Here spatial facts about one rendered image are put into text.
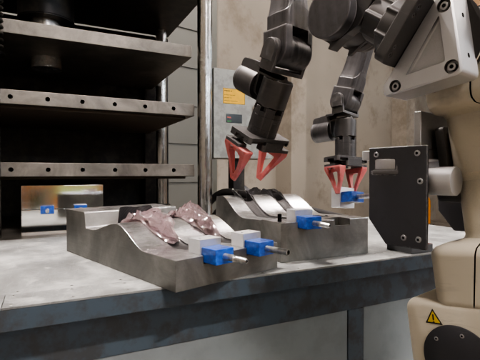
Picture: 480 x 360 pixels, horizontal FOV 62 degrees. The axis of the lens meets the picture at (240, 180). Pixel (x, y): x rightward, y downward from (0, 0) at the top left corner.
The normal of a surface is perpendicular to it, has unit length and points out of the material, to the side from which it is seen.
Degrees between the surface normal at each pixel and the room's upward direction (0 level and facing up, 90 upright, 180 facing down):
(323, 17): 90
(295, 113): 90
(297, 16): 90
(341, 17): 90
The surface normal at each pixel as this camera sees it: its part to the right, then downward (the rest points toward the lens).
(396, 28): -0.78, 0.01
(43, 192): 0.44, 0.01
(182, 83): 0.62, 0.01
